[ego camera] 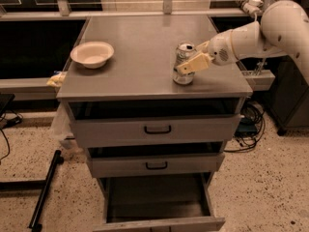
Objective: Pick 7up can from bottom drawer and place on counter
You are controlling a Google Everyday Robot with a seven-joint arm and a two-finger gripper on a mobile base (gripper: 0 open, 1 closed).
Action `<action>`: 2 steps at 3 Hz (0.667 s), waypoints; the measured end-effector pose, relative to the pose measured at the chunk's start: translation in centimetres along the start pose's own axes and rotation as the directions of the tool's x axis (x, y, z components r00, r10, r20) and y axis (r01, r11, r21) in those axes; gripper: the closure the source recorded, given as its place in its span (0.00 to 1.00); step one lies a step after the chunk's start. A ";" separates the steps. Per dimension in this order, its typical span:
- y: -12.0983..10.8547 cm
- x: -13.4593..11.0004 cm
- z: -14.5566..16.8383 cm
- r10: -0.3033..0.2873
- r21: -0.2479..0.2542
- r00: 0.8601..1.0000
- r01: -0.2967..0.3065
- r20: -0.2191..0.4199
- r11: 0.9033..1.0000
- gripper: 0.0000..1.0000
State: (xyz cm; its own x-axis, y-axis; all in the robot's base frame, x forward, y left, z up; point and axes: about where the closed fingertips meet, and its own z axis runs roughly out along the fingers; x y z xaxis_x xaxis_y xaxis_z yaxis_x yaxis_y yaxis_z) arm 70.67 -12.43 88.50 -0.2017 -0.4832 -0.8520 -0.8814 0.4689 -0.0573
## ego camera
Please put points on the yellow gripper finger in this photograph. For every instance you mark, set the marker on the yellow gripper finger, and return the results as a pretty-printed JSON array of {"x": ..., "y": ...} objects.
[
  {"x": 203, "y": 47},
  {"x": 197, "y": 63}
]

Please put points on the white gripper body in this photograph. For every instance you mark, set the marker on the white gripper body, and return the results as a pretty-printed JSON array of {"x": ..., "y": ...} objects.
[{"x": 219, "y": 49}]

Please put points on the silver 7up can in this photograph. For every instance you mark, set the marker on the silver 7up can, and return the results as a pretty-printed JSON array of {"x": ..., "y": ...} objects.
[{"x": 184, "y": 51}]

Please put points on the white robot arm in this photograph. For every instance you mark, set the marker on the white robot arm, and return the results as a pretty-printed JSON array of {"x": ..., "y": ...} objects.
[{"x": 282, "y": 30}]

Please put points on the top grey drawer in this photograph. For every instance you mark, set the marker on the top grey drawer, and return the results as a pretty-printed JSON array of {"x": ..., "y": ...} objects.
[{"x": 152, "y": 122}]

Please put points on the grey drawer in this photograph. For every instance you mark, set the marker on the grey drawer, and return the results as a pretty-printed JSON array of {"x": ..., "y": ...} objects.
[
  {"x": 147, "y": 160},
  {"x": 162, "y": 203},
  {"x": 152, "y": 122}
]

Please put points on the grey drawer cabinet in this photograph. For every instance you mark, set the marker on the grey drawer cabinet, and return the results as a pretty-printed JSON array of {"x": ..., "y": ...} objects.
[{"x": 142, "y": 65}]

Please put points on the middle grey drawer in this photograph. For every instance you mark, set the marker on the middle grey drawer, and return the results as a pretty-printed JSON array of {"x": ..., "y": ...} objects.
[{"x": 147, "y": 160}]

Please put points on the bottom grey drawer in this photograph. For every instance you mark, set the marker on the bottom grey drawer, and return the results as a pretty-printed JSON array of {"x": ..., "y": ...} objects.
[{"x": 162, "y": 203}]

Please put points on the white power strip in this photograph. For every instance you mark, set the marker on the white power strip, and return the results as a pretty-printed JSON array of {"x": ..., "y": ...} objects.
[{"x": 250, "y": 7}]

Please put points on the dark cabinet right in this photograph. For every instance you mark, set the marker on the dark cabinet right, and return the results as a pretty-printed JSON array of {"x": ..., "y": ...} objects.
[{"x": 287, "y": 99}]

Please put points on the white paper bowl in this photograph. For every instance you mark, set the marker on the white paper bowl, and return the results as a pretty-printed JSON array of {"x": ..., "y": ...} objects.
[{"x": 92, "y": 55}]

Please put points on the yellow sponge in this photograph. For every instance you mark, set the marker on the yellow sponge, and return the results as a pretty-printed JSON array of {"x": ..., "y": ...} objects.
[{"x": 57, "y": 79}]

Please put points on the clear plastic bag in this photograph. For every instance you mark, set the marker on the clear plastic bag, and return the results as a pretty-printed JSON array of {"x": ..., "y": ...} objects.
[{"x": 60, "y": 126}]

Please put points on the black metal floor stand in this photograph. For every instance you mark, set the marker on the black metal floor stand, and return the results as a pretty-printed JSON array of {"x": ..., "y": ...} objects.
[{"x": 42, "y": 185}]

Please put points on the grey metal rail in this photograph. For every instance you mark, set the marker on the grey metal rail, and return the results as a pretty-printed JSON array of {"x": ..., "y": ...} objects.
[{"x": 32, "y": 89}]

